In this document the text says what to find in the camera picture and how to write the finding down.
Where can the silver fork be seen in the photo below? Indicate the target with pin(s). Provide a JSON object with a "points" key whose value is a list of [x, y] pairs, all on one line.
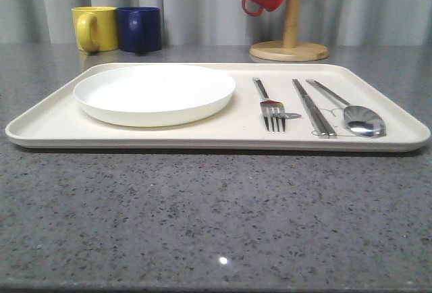
{"points": [[273, 112]]}

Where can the white round plate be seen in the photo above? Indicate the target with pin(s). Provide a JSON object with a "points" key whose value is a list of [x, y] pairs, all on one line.
{"points": [[155, 95]]}

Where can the silver chopstick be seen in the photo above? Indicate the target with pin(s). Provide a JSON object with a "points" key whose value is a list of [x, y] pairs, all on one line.
{"points": [[319, 110], [312, 110]]}

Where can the silver spoon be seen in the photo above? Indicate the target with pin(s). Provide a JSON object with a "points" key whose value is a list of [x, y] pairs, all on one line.
{"points": [[360, 120]]}

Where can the wooden mug tree stand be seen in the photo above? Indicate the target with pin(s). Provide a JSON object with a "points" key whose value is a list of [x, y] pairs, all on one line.
{"points": [[290, 48]]}

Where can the grey curtain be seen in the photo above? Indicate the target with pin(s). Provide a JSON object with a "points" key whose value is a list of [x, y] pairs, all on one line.
{"points": [[223, 22]]}

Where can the dark blue mug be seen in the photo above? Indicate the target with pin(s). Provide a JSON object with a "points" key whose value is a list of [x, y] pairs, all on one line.
{"points": [[139, 29]]}

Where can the yellow mug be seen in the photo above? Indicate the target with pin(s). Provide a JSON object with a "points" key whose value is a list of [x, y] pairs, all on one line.
{"points": [[95, 28]]}

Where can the beige rabbit serving tray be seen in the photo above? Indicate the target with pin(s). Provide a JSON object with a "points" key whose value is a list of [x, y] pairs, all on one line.
{"points": [[58, 122]]}

